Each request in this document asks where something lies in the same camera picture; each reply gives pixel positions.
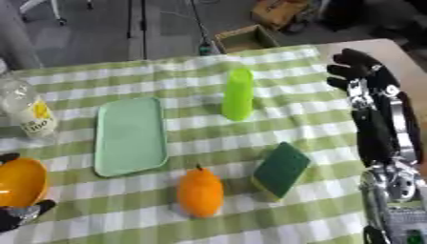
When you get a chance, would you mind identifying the black cable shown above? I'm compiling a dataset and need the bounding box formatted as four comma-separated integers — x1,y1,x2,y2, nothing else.
188,0,215,57

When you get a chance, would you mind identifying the clear bottle with yellow label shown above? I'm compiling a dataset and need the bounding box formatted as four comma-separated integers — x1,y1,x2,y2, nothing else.
0,73,60,141

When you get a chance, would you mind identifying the lime green cup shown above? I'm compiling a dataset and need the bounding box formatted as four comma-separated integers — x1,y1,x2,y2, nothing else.
220,67,257,122

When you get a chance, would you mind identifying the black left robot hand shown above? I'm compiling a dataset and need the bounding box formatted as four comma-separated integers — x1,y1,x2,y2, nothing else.
0,152,59,234

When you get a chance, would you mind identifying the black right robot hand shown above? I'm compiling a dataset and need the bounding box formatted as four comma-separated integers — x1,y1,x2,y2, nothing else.
325,48,426,168

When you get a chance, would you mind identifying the green and yellow sponge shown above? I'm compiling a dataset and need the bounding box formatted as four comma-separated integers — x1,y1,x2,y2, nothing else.
248,141,314,202

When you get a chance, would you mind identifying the yellow brown box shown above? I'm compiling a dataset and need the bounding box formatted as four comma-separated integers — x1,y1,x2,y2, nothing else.
248,0,314,31

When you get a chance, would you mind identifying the tan cardboard box green inside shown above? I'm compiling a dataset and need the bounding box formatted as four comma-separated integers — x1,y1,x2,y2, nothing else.
212,24,282,54

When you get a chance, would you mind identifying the white chair leg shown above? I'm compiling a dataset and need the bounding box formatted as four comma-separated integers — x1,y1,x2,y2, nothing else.
18,0,69,27

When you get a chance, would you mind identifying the orange toy fruit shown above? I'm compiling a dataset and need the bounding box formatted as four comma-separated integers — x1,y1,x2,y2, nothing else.
174,164,227,219

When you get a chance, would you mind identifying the orange bowl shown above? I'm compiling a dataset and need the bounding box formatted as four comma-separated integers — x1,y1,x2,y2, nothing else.
0,156,52,208

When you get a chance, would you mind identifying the light green tray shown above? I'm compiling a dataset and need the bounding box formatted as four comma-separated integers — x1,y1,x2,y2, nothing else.
91,96,171,178

